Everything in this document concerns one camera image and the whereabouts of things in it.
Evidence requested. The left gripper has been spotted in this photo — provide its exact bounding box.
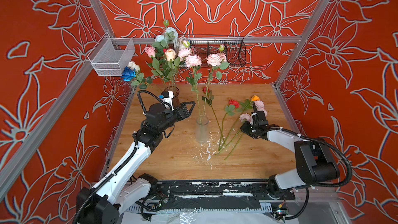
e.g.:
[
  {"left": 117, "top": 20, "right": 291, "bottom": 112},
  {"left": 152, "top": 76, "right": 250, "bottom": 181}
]
[{"left": 158, "top": 102, "right": 194, "bottom": 134}]

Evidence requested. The clear glass vase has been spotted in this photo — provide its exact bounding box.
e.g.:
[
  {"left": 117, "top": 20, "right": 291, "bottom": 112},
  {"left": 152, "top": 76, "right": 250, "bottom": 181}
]
[{"left": 195, "top": 116, "right": 209, "bottom": 144}]

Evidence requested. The dark ribbed glass vase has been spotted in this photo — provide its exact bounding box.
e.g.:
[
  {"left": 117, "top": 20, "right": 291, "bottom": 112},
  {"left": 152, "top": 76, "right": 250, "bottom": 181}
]
[{"left": 161, "top": 87, "right": 180, "bottom": 107}]

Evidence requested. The pink carnation spray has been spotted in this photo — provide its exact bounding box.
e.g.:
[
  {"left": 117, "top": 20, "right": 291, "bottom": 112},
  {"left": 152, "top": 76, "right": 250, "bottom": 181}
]
[
  {"left": 200, "top": 44, "right": 229, "bottom": 117},
  {"left": 178, "top": 40, "right": 202, "bottom": 116}
]

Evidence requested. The white rose stem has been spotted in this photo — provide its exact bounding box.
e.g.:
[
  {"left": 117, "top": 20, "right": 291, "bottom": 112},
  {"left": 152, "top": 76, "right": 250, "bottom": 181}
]
[
  {"left": 127, "top": 61, "right": 154, "bottom": 89},
  {"left": 174, "top": 36, "right": 187, "bottom": 52}
]

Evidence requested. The peach rose stem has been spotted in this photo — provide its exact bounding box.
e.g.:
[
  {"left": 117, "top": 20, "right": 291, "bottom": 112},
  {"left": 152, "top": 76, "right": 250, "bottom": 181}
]
[{"left": 164, "top": 49, "right": 177, "bottom": 87}]

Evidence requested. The blue rose stem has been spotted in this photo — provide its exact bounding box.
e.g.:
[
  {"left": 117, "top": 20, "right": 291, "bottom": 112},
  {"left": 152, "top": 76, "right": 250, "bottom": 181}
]
[{"left": 121, "top": 66, "right": 154, "bottom": 90}]

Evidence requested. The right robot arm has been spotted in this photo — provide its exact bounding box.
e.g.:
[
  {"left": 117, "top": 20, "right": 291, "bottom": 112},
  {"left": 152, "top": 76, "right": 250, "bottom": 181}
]
[{"left": 240, "top": 101, "right": 353, "bottom": 192}]

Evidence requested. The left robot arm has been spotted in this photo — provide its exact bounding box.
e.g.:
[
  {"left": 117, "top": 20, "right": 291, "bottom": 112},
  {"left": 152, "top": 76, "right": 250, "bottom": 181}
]
[{"left": 73, "top": 90, "right": 195, "bottom": 224}]

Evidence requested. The dark red rose stem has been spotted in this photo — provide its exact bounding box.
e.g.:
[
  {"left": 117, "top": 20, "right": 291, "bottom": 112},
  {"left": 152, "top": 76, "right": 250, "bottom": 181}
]
[{"left": 218, "top": 100, "right": 240, "bottom": 151}]

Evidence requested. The small circuit board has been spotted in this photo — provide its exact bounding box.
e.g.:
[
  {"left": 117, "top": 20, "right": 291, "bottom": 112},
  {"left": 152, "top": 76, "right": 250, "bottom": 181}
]
[{"left": 272, "top": 204, "right": 288, "bottom": 220}]

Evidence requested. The black wire wall basket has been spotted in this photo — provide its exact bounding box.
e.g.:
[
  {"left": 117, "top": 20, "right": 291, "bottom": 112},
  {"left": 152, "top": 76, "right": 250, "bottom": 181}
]
[{"left": 170, "top": 34, "right": 247, "bottom": 68}]

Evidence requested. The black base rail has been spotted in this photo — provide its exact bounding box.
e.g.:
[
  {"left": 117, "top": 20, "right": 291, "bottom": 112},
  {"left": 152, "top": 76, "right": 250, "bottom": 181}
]
[{"left": 150, "top": 179, "right": 295, "bottom": 213}]

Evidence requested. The clear acrylic wall bin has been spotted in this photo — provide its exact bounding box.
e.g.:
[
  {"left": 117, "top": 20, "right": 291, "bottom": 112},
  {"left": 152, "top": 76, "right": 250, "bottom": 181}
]
[{"left": 87, "top": 32, "right": 136, "bottom": 77}]

